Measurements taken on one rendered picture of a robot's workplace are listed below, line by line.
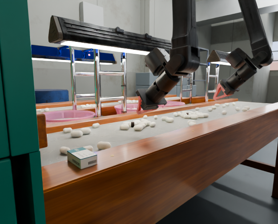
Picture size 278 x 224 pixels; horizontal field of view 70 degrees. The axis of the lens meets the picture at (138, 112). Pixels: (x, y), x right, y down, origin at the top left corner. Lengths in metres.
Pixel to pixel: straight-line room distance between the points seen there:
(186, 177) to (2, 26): 0.52
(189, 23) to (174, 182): 0.41
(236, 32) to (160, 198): 6.68
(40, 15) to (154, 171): 3.03
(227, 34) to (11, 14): 6.95
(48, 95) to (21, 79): 2.11
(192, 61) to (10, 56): 0.43
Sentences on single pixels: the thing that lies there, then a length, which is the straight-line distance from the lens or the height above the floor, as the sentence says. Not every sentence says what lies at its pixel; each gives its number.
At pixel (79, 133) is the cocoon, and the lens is 0.68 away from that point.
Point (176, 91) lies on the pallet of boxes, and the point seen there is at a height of 0.73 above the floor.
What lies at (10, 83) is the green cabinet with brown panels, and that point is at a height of 0.92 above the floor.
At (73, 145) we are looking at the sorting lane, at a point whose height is 0.74.
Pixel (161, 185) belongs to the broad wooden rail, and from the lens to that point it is 0.51.
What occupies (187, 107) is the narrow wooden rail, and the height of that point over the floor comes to 0.76.
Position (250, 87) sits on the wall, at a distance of 6.74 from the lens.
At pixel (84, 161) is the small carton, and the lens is 0.39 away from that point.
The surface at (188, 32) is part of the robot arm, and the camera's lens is 0.57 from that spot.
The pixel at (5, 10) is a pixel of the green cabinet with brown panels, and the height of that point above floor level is 1.00.
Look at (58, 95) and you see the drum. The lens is 2.41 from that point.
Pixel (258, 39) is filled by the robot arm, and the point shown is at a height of 1.08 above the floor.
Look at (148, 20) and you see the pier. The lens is 4.34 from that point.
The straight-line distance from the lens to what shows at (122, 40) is 0.76.
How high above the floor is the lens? 0.92
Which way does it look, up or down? 9 degrees down
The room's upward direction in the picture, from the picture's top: straight up
